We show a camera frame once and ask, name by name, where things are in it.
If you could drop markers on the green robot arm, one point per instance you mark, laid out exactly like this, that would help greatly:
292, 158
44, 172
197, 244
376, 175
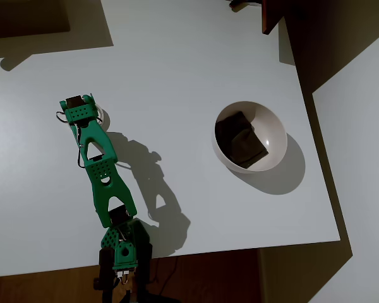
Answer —
101, 176

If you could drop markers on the brown wooden board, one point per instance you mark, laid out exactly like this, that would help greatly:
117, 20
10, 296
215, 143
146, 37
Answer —
270, 15

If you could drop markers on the white masking tape roll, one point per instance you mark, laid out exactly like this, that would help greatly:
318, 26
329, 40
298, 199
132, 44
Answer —
103, 115

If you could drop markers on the black table clamp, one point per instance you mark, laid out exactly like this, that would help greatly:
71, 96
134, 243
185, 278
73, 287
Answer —
104, 268

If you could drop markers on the dark furniture block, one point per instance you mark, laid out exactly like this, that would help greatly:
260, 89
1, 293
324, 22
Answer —
25, 15

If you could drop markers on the dark folded cloth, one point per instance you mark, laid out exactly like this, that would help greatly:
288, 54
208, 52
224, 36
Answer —
240, 142

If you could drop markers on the white round bowl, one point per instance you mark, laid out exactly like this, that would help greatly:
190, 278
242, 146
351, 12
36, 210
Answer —
274, 132

